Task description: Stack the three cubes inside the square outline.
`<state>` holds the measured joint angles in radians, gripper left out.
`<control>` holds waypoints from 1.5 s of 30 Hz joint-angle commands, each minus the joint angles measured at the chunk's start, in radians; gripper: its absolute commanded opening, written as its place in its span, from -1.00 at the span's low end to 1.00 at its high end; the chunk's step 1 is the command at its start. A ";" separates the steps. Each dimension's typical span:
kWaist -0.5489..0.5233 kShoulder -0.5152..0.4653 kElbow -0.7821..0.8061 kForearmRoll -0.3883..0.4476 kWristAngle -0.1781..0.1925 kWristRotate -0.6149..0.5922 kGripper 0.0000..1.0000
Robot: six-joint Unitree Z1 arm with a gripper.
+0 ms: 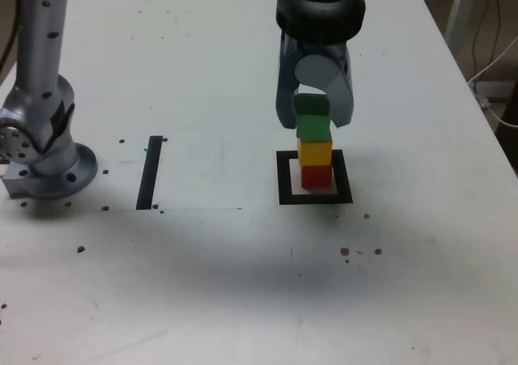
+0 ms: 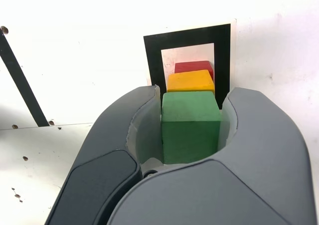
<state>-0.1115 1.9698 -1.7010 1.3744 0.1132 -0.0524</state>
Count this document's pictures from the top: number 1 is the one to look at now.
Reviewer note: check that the white metal frame leg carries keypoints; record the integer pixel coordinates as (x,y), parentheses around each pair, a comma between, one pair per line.
(457,5)

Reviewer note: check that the green cube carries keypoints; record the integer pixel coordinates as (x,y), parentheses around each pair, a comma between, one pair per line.
(311,124)

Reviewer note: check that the red cube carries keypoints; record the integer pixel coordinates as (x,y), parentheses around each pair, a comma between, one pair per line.
(316,176)

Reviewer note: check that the black tape strip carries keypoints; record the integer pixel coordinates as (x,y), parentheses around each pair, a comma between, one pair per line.
(147,175)

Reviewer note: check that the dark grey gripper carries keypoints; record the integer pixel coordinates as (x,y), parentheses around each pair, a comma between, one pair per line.
(321,48)

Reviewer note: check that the yellow cube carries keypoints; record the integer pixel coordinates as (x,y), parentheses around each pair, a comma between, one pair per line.
(315,152)

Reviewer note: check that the black tape square outline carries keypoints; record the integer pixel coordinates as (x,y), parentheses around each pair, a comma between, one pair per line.
(283,179)

